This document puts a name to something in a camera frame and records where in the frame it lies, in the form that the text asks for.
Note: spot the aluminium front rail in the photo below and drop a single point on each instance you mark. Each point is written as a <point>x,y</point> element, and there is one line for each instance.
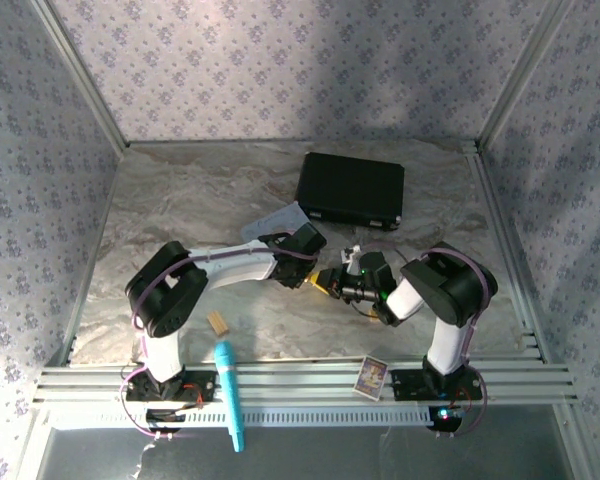
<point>300,382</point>

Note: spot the small picture card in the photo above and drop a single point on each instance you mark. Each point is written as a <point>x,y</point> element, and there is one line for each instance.
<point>372,377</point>

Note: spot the right black controller board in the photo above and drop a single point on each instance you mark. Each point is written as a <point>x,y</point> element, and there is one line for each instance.
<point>446,417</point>

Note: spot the left aluminium side rail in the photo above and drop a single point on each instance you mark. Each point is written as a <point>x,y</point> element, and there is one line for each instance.
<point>87,260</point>

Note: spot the right aluminium side rail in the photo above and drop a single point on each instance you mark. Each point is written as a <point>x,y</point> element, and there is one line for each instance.
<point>502,240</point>

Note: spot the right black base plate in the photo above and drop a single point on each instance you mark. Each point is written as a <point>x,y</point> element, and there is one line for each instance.
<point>407,385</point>

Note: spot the black hard case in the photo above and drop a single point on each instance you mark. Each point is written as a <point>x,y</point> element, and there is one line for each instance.
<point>352,192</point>

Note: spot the right aluminium corner post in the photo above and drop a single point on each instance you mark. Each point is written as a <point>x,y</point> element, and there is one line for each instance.
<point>522,75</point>

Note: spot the aluminium corner post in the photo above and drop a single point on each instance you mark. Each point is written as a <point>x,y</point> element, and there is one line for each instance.
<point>522,75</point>
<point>85,80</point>

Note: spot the brass padlock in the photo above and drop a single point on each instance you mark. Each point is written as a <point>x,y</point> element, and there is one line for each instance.
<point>316,283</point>

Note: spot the aluminium side rail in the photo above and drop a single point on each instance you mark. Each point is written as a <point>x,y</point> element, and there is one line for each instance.
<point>87,260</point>
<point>502,240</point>

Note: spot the small wooden block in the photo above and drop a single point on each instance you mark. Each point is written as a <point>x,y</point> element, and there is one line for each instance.
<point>218,324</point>

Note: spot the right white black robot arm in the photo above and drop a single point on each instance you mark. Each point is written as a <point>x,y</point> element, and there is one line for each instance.
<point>450,345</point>

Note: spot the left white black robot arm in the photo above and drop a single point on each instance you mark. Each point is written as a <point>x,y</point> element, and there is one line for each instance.
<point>230,266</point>

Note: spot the black controller board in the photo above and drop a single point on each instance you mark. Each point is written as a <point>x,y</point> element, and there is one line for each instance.
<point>446,417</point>
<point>165,417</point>

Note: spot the teal marker pen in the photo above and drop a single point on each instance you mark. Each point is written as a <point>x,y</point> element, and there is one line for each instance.
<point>228,380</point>

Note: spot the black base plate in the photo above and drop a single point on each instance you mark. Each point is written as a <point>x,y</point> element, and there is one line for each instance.
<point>200,387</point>
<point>407,385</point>

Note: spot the left aluminium corner post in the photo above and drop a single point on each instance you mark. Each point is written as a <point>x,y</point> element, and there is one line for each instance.
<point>85,80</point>

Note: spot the white plastic card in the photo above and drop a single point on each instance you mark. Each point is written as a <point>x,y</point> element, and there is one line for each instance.
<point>275,220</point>

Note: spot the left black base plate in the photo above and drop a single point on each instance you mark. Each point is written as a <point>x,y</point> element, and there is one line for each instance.
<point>200,387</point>

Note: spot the left black controller board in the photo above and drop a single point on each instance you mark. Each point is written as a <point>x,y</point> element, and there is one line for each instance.
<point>165,417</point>

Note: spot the small tan object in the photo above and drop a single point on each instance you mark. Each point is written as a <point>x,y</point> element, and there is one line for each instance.
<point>373,315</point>

